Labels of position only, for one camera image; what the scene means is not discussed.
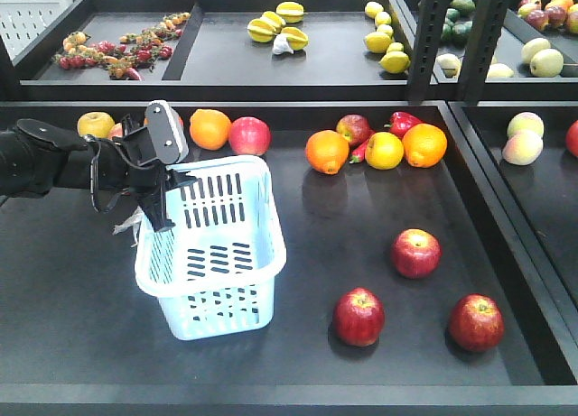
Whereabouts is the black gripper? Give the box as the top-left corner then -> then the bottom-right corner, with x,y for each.
89,115 -> 198,232

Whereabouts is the light blue plastic basket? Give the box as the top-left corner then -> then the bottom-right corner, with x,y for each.
135,155 -> 286,340

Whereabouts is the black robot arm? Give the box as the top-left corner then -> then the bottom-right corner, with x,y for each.
1,116 -> 197,232

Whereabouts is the orange far left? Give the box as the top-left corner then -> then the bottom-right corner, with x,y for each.
189,108 -> 232,151

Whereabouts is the orange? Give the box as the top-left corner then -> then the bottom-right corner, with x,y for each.
189,108 -> 232,151
304,130 -> 350,175
402,123 -> 448,168

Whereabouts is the yellow apple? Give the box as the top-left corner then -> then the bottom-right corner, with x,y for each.
77,111 -> 115,138

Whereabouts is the pink red apple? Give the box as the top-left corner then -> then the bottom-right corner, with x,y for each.
228,116 -> 272,156

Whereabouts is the white garlic bulb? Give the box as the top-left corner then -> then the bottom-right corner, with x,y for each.
272,33 -> 294,56

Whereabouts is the red chili pepper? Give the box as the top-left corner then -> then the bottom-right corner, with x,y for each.
349,137 -> 371,164

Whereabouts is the yellow starfruit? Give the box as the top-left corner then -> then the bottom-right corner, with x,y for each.
281,26 -> 309,51

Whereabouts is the red green apple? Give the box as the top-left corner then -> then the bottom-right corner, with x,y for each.
335,114 -> 374,147

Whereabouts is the yellow round fruit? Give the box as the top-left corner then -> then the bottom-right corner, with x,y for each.
365,132 -> 405,170

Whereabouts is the dark red apple front left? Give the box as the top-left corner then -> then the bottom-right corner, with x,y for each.
332,287 -> 386,347

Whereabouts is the dark red apple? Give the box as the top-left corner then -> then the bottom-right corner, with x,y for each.
390,228 -> 443,279
332,287 -> 386,347
448,293 -> 505,353

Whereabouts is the red bell pepper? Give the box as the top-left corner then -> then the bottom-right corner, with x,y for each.
384,111 -> 422,139

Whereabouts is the dark red apple middle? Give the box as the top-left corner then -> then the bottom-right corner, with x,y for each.
390,228 -> 443,279

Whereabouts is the black wooden fruit stand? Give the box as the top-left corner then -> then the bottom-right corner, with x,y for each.
1,0 -> 577,415

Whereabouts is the orange right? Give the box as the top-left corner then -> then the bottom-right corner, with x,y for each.
402,123 -> 448,168

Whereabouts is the dark red apple front right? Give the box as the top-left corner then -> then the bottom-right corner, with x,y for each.
448,293 -> 505,353

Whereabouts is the peach rear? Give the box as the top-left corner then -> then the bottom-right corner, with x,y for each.
507,111 -> 545,138

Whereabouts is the red apple back left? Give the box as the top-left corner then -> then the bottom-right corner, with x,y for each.
565,120 -> 578,157

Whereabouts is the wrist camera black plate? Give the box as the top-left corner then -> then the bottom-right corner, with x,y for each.
144,99 -> 189,164

